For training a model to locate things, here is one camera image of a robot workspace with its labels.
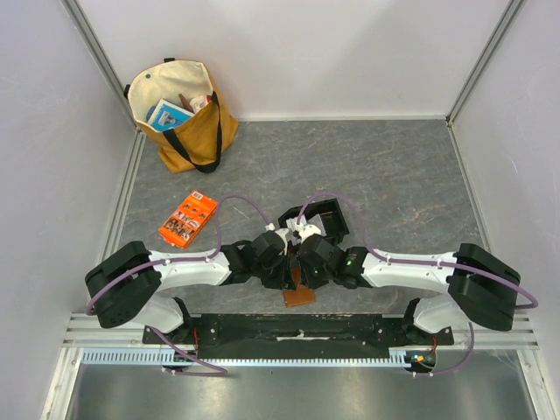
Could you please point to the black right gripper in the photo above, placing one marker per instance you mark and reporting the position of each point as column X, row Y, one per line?
column 304, row 276

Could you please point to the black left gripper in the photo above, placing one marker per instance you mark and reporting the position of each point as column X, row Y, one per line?
column 284, row 280

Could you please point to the tan leather card holder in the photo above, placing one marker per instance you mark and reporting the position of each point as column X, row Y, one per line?
column 301, row 294

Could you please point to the black card box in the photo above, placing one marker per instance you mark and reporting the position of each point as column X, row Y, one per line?
column 308, row 228

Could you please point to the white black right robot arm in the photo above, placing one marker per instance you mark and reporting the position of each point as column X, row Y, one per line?
column 471, row 284

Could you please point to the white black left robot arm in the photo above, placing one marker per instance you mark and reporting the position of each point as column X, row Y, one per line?
column 130, row 285

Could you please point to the orange product box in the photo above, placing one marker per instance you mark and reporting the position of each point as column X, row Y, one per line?
column 189, row 218

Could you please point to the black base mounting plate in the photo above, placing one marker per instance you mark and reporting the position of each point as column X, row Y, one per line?
column 210, row 330

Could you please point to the mustard yellow tote bag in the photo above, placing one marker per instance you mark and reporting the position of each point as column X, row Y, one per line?
column 197, row 144

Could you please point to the white item in bag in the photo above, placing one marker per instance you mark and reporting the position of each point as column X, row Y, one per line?
column 199, row 102

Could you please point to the blue book in bag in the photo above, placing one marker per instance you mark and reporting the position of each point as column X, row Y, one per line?
column 166, row 116

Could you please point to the brown item in bag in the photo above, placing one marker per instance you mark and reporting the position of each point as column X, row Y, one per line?
column 185, row 103

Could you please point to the aluminium frame rail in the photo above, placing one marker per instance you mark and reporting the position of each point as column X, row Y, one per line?
column 126, row 183

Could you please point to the white slotted cable duct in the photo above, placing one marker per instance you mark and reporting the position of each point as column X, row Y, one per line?
column 167, row 357

